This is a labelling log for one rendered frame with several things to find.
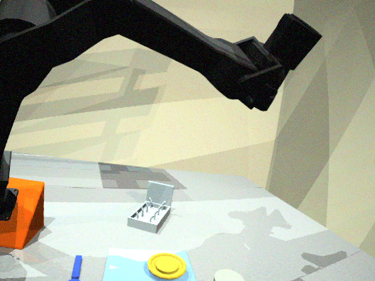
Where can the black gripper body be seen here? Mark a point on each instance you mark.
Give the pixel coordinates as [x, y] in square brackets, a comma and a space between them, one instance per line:
[263, 105]

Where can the yellow plate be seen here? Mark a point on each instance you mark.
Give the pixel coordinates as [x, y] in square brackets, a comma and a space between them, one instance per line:
[166, 265]

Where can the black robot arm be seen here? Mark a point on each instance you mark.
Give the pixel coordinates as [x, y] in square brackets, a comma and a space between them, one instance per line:
[37, 35]

